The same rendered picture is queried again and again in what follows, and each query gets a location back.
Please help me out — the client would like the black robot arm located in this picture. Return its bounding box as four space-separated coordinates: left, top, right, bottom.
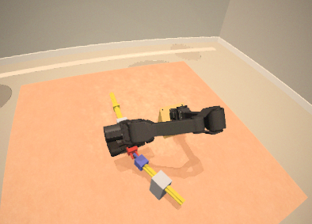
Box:
103 105 226 146

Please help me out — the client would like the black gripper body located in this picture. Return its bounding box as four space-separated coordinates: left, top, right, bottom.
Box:
107 137 154 157

